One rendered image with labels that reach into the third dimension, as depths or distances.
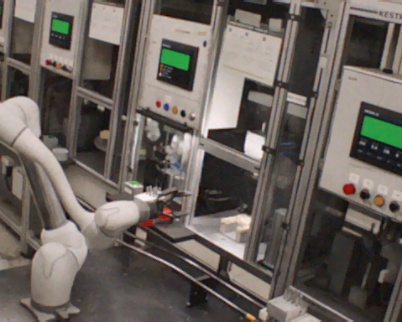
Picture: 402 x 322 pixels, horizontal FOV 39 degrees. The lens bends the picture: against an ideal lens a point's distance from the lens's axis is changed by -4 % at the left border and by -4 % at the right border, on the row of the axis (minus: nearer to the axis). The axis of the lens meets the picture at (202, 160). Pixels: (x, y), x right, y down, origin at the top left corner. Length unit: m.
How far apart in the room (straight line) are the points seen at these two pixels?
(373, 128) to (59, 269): 1.25
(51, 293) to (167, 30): 1.30
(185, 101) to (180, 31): 0.32
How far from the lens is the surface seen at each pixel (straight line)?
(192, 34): 2.63
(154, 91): 2.82
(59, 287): 2.29
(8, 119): 2.19
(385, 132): 2.00
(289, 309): 2.17
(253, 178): 2.64
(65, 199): 2.26
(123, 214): 2.15
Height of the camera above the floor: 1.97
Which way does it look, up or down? 16 degrees down
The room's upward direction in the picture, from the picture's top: 9 degrees clockwise
